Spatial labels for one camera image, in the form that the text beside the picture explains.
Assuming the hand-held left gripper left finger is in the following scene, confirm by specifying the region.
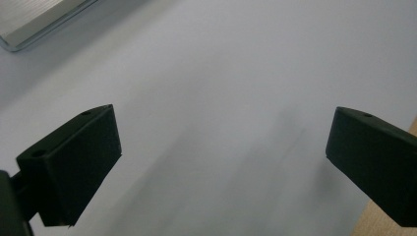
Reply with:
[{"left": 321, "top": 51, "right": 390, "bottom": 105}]
[{"left": 15, "top": 103, "right": 123, "bottom": 228}]

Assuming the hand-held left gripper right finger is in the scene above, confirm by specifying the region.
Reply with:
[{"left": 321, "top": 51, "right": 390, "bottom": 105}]
[{"left": 325, "top": 105, "right": 417, "bottom": 228}]

